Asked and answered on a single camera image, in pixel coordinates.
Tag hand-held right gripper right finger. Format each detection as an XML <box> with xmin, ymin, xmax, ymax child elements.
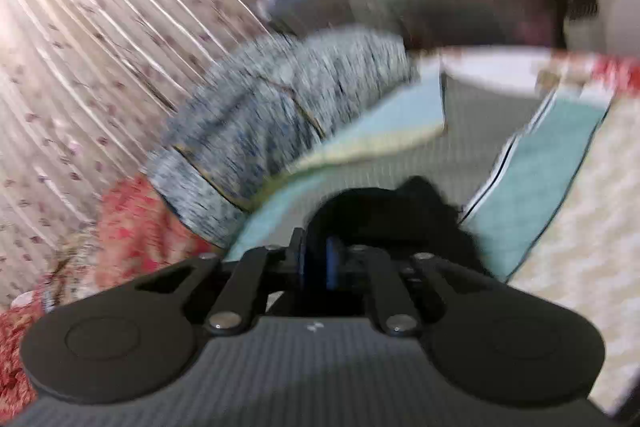
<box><xmin>324</xmin><ymin>234</ymin><xmax>498</xmax><ymax>338</ymax></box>

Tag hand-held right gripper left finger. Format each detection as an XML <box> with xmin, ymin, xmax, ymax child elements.
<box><xmin>134</xmin><ymin>227</ymin><xmax>321</xmax><ymax>338</ymax></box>

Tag black pants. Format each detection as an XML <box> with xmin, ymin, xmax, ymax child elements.
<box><xmin>305</xmin><ymin>176</ymin><xmax>496</xmax><ymax>280</ymax></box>

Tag blue grey patterned pillow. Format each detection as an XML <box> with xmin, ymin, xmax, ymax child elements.
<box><xmin>145</xmin><ymin>29</ymin><xmax>417</xmax><ymax>249</ymax></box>

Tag red floral pillow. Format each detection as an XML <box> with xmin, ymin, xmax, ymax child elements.
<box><xmin>0</xmin><ymin>177</ymin><xmax>223</xmax><ymax>408</ymax></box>

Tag floral pleated curtain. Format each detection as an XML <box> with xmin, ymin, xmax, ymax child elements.
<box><xmin>0</xmin><ymin>0</ymin><xmax>281</xmax><ymax>308</ymax></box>

